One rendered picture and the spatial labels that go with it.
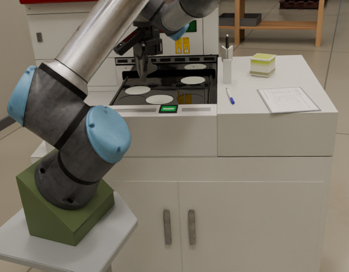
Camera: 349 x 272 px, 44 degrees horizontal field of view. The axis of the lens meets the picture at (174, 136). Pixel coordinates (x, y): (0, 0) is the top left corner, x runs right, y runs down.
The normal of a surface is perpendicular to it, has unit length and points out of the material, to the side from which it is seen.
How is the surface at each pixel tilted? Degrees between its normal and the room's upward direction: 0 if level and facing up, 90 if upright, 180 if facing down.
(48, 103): 72
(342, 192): 0
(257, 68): 90
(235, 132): 90
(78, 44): 52
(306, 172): 90
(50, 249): 0
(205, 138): 90
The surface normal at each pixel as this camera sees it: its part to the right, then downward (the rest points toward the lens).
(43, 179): -0.46, -0.12
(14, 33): 0.93, 0.11
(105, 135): 0.69, -0.49
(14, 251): -0.05, -0.90
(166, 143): -0.09, 0.43
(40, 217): -0.39, 0.41
